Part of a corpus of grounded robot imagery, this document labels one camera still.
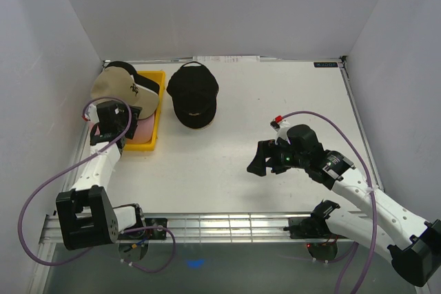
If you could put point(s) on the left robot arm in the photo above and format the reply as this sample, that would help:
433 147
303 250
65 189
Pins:
86 215

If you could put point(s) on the black corner label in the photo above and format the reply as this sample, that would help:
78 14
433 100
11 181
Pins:
325 64

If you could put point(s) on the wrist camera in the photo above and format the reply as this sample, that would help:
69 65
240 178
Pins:
281 126
90 114

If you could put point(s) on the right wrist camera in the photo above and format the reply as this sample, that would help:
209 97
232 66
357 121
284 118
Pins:
281 126

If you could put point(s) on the white cap black brim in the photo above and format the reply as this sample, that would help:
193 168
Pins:
140 80

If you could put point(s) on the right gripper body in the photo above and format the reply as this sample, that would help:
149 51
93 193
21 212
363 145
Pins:
282 157

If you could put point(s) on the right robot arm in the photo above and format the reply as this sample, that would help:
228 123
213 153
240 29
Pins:
409 242

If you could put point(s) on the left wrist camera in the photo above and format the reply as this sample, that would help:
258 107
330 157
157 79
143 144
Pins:
90 114

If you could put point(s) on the pink cap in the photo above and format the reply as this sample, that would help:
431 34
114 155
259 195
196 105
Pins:
144 128

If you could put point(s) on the paper label strip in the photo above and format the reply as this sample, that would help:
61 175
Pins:
227 59

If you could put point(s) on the aluminium front rail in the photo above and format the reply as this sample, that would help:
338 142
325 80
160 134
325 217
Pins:
248 228

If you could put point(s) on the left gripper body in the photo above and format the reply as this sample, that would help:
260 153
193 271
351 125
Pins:
134 114

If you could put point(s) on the yellow plastic bin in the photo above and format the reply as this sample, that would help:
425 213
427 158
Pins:
157 76

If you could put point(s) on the beige cap black R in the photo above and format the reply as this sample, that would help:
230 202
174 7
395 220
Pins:
116 82

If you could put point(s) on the black cap gold R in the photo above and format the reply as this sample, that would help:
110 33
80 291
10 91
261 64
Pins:
194 90

